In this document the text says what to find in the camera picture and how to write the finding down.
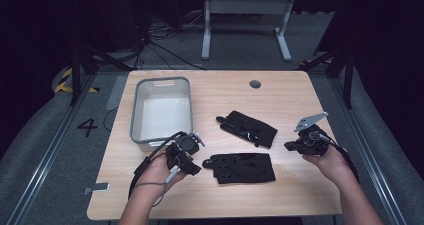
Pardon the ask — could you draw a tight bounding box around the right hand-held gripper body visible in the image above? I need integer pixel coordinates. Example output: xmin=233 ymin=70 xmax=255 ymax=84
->
xmin=293 ymin=111 xmax=332 ymax=157

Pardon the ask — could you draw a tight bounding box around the grey tape strip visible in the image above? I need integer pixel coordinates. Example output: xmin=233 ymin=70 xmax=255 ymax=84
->
xmin=82 ymin=182 xmax=111 ymax=196

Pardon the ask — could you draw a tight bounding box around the yellow black floor tape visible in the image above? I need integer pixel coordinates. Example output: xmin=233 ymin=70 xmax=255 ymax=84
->
xmin=54 ymin=67 xmax=101 ymax=94

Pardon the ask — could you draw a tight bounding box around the black metal stand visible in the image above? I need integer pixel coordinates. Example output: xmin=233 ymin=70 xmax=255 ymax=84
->
xmin=298 ymin=46 xmax=355 ymax=110
xmin=69 ymin=44 xmax=135 ymax=107

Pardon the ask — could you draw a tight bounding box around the black glove with shiny marks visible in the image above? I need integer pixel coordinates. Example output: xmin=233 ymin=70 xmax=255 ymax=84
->
xmin=215 ymin=110 xmax=279 ymax=150

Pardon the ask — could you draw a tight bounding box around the white metal desk frame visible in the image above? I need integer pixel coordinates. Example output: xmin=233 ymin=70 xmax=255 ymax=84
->
xmin=201 ymin=0 xmax=297 ymax=62

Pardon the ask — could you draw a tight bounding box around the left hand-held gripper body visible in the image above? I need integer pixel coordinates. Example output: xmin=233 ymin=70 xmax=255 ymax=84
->
xmin=164 ymin=130 xmax=206 ymax=168

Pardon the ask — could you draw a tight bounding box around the person's left hand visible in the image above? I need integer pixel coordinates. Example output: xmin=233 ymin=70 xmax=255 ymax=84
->
xmin=137 ymin=152 xmax=188 ymax=199

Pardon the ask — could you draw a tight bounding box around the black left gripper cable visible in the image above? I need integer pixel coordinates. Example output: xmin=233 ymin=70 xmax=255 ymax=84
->
xmin=128 ymin=130 xmax=185 ymax=200

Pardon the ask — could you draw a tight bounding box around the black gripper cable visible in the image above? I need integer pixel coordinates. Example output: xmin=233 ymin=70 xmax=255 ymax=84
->
xmin=313 ymin=131 xmax=360 ymax=183
xmin=128 ymin=130 xmax=185 ymax=200

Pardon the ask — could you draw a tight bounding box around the person's right hand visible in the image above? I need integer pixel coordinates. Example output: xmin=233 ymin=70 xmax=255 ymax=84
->
xmin=301 ymin=144 xmax=352 ymax=187

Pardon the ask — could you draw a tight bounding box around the metal floor rail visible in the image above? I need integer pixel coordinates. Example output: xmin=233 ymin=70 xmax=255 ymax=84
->
xmin=328 ymin=77 xmax=408 ymax=225
xmin=5 ymin=74 xmax=98 ymax=225

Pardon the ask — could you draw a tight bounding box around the white plastic bin grey rim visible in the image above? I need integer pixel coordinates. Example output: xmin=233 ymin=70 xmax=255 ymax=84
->
xmin=129 ymin=76 xmax=195 ymax=153

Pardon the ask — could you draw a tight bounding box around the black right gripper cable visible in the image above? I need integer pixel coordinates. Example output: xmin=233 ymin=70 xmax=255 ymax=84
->
xmin=313 ymin=131 xmax=360 ymax=183

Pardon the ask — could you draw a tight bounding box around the grey left gripper cable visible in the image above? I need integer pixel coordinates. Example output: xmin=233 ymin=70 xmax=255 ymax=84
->
xmin=132 ymin=167 xmax=182 ymax=208

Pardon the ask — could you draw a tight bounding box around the bundle of floor cables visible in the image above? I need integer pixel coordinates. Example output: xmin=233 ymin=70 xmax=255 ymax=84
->
xmin=133 ymin=9 xmax=208 ymax=71

